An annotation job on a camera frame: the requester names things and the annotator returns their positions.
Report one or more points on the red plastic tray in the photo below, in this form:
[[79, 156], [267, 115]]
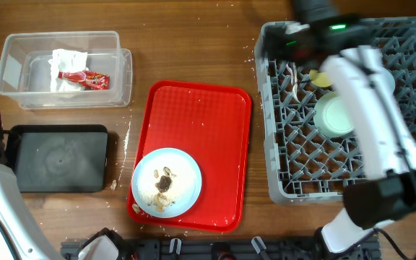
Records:
[[211, 123]]

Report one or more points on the white plastic spoon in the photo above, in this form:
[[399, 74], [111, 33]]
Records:
[[295, 89]]

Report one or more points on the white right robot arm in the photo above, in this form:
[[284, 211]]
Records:
[[388, 149]]

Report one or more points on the grey dishwasher rack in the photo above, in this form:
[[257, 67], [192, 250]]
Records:
[[302, 164]]

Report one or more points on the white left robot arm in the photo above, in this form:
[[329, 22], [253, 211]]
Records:
[[20, 235]]

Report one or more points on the white plastic fork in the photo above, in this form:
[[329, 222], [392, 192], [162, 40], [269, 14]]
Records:
[[291, 68]]

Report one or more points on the black tray bin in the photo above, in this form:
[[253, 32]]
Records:
[[58, 158]]

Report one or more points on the red snack wrapper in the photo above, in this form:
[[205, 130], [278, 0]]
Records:
[[88, 79]]

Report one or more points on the light blue bowl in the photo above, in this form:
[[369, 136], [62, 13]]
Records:
[[391, 80]]

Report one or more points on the green bowl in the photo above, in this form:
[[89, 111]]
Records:
[[332, 118]]

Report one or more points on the white napkin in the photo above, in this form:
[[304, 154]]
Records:
[[66, 61]]

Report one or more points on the yellow cup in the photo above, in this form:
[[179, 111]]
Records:
[[319, 79]]

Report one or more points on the clear plastic bin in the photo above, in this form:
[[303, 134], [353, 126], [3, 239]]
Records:
[[25, 73]]

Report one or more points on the light blue plate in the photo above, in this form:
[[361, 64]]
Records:
[[183, 165]]

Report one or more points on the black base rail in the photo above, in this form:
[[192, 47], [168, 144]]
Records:
[[294, 248]]

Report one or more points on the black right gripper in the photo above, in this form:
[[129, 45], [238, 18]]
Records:
[[271, 39]]

